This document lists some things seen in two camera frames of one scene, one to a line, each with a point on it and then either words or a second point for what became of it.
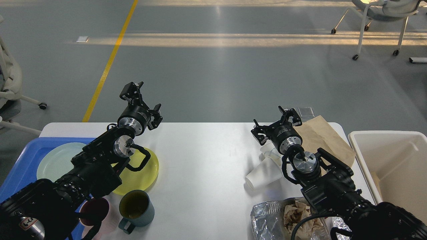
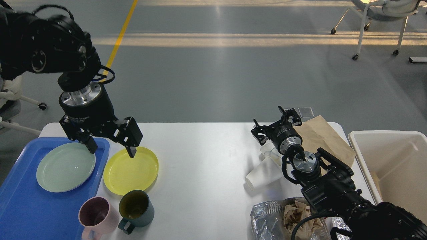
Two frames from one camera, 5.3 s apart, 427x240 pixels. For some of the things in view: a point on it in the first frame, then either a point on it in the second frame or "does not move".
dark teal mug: x=136 y=209 does not move
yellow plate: x=141 y=180 does not move
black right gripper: x=284 y=135 does not move
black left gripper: x=136 y=117 to x=90 y=109
